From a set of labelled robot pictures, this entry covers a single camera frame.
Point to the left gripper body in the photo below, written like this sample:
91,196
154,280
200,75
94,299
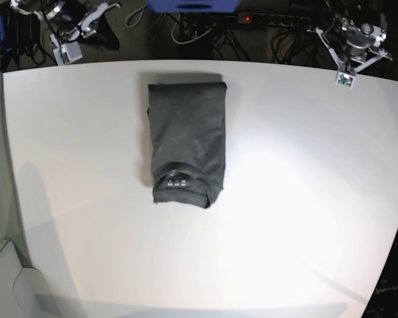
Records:
357,44

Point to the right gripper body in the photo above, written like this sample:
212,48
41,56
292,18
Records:
63,13

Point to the dark grey t-shirt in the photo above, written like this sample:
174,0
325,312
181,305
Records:
187,123

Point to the blue box overhead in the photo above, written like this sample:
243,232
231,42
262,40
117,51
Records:
193,6

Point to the grey bin at left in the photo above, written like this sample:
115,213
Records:
23,291

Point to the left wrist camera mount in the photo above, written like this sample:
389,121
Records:
348,67

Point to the black power strip red switch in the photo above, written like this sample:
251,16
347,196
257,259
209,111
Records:
271,20

